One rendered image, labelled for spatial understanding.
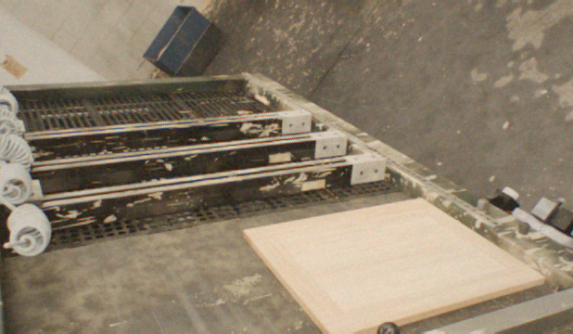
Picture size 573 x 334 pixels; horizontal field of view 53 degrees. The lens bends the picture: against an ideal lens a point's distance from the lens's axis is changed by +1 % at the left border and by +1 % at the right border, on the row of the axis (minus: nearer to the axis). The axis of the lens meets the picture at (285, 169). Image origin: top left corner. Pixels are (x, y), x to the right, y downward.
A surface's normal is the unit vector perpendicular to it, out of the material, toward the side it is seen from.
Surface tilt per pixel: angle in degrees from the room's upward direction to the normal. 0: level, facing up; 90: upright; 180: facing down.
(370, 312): 51
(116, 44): 90
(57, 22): 90
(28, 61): 90
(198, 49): 90
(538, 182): 0
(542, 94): 0
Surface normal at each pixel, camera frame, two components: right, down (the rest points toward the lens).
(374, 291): 0.07, -0.92
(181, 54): 0.54, 0.25
